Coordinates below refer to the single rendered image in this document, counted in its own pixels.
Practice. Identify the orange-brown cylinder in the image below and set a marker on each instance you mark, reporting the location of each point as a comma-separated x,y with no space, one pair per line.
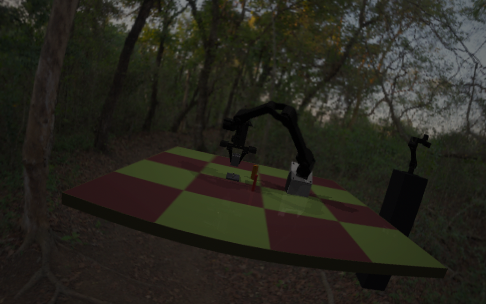
254,171

